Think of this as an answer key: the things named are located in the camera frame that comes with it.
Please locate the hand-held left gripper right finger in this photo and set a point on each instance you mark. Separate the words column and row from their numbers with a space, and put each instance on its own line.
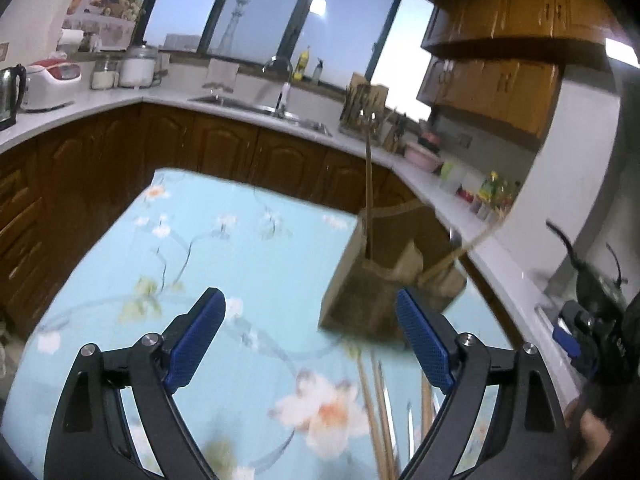
column 424, row 342

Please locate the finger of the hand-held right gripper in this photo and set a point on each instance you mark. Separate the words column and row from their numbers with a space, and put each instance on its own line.
column 567, row 314
column 565, row 339

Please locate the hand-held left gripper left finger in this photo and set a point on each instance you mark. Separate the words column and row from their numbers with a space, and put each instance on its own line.
column 196, row 342

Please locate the wooden chopstick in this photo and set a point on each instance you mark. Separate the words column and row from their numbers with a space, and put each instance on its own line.
column 386, row 420
column 369, row 185
column 426, row 402
column 369, row 405
column 467, row 246

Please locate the wooden utensil holder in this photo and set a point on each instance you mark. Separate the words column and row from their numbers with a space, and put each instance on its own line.
column 370, row 290

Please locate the metal chopstick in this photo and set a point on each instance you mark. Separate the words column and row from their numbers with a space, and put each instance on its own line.
column 410, row 437

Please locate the person's right hand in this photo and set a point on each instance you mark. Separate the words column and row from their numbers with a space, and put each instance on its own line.
column 592, row 432

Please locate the black wok with lid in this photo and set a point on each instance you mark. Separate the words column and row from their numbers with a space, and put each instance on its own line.
column 597, row 287

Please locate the white kitchen countertop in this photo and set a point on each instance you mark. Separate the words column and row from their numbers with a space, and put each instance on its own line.
column 505, row 270

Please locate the floral light blue tablecloth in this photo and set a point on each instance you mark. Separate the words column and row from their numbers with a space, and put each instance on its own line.
column 225, row 260

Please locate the metal spoon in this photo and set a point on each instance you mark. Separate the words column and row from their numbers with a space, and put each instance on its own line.
column 454, row 240

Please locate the row of spice jars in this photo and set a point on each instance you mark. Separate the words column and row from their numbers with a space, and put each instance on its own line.
column 477, row 205

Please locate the cooking oil bottle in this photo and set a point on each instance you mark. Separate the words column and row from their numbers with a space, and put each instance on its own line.
column 489, row 189

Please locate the white pitcher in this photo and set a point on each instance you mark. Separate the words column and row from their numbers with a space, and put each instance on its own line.
column 465, row 180

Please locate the green cup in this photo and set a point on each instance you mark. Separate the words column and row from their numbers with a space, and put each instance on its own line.
column 446, row 170

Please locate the pink bowl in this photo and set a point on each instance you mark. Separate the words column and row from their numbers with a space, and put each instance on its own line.
column 422, row 152

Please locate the wooden lower cabinets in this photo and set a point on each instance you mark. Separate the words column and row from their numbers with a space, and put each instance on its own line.
column 100, row 160

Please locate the wooden cabinets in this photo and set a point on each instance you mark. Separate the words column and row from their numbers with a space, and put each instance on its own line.
column 500, row 20
column 100, row 160

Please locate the steel kitchen sink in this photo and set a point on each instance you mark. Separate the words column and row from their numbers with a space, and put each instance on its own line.
column 250, row 106

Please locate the wooden knife block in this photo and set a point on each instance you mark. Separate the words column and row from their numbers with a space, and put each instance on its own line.
column 364, row 102

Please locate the chrome kitchen faucet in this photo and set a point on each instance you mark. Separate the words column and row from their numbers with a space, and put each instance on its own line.
column 284, row 92

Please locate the grey dish cloth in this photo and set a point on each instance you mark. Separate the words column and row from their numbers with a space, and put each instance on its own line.
column 221, row 74

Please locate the large white lidded pot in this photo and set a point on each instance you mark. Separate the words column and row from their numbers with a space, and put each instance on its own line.
column 138, row 67

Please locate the glass jar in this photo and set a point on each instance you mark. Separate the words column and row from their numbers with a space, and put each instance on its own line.
column 105, row 75

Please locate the clear pump bottle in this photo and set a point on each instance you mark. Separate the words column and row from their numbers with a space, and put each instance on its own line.
column 318, row 71

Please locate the yellow bottle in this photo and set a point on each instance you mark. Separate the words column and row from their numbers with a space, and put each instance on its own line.
column 301, row 66

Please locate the white and red rice cooker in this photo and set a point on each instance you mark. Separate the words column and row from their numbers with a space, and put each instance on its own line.
column 50, row 85

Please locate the wooden upper cabinets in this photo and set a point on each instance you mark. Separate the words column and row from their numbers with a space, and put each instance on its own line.
column 500, row 20

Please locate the steel electric kettle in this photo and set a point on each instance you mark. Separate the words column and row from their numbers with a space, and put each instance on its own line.
column 10, row 95

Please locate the paper towel roll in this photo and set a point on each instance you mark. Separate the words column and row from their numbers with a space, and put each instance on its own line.
column 71, row 41

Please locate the kitchen window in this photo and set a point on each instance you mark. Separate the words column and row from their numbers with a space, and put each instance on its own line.
column 280, row 15

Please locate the small wall outlet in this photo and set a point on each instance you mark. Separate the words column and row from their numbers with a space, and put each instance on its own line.
column 466, row 140

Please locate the wall outlet strip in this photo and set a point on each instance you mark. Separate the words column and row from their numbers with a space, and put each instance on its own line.
column 3, row 52

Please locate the fruit and palm wall poster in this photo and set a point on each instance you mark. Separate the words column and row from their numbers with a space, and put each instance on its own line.
column 115, row 0

